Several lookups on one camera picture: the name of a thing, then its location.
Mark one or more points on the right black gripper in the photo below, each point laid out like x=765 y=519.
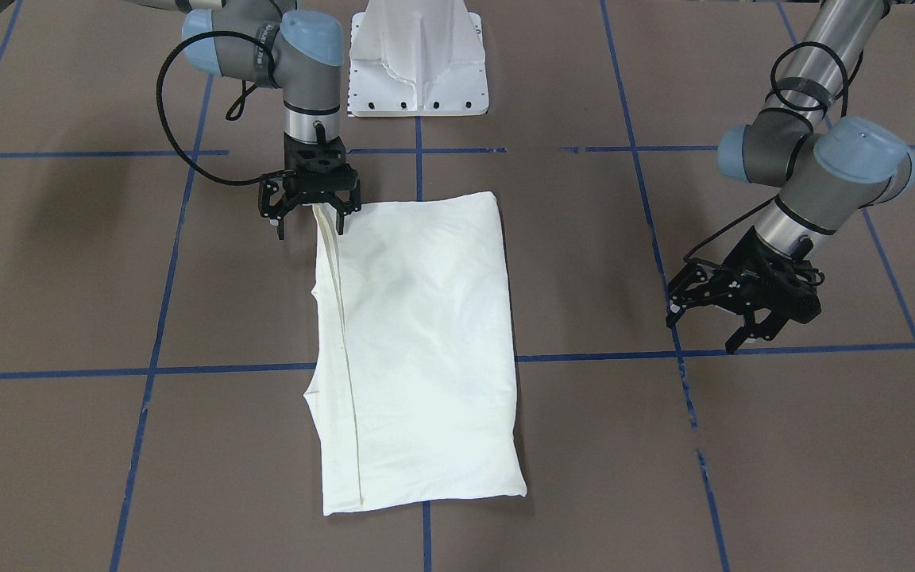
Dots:
x=272 y=195

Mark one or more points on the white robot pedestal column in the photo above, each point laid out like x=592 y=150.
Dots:
x=417 y=59

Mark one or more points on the cream long-sleeve printed shirt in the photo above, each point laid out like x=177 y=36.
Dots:
x=414 y=393

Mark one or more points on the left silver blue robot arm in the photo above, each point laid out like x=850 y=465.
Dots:
x=825 y=165

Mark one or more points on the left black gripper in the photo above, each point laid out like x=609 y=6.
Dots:
x=731 y=274

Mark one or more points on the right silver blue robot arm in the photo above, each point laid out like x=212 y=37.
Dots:
x=276 y=44

